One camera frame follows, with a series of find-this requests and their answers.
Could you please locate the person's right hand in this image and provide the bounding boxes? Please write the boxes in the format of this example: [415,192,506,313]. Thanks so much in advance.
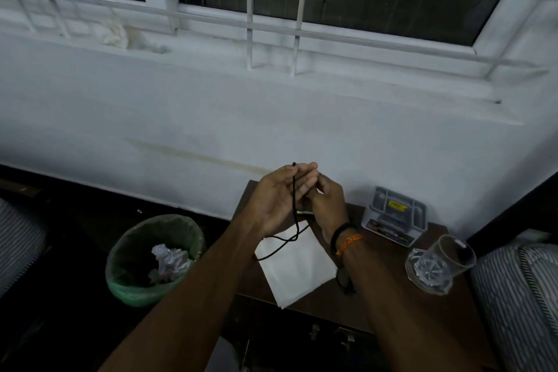
[305,173,352,244]

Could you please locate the person's left hand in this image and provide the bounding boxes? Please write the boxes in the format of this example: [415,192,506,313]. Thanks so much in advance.
[242,161,319,240]

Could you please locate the black cable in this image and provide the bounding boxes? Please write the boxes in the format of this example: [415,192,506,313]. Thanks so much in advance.
[255,161,313,262]

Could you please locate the grey plastic organizer box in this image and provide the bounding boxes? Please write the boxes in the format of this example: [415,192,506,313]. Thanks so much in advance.
[360,185,429,248]

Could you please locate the white paper sheet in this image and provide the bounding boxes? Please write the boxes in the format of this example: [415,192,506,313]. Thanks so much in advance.
[254,221,339,310]

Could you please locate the black eyeglasses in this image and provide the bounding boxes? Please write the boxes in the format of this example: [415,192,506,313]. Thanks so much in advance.
[335,267,357,297]

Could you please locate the clear glass ashtray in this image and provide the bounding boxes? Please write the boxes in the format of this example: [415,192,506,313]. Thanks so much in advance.
[404,247,454,296]

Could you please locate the large white paper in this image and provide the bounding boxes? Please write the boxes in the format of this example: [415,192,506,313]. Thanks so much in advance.
[148,244,196,284]

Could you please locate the clear drinking glass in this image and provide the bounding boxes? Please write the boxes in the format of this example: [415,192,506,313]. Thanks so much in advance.
[412,234,477,285]

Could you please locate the person's left forearm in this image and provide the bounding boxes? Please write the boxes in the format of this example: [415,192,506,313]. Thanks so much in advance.
[98,223,267,372]

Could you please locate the person's right forearm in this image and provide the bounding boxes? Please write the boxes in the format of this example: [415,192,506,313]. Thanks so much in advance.
[338,238,485,372]

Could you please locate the brown bedside table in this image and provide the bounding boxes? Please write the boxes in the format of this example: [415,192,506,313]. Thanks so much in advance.
[226,180,500,372]

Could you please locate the person's grey trousers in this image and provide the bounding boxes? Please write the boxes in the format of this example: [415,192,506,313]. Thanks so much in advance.
[205,337,245,372]

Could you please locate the black wristband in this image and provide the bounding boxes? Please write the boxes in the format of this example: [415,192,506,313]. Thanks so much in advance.
[330,222,359,255]

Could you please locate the trash bin with green liner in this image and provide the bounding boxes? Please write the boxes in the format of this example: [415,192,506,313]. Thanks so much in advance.
[104,213,206,308]

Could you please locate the white window grille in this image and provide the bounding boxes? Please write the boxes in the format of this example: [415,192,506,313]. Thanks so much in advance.
[0,0,558,80]

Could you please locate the striped mattress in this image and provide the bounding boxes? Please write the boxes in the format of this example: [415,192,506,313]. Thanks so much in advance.
[470,243,558,372]
[0,197,48,298]

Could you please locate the white cloth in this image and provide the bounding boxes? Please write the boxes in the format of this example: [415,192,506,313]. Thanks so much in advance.
[101,20,131,51]

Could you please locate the orange thread bracelet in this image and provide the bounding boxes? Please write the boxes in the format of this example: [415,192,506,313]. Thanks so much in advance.
[335,233,364,258]

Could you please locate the dark wooden bed frame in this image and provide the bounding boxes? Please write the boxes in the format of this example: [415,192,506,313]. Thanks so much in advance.
[466,171,558,251]

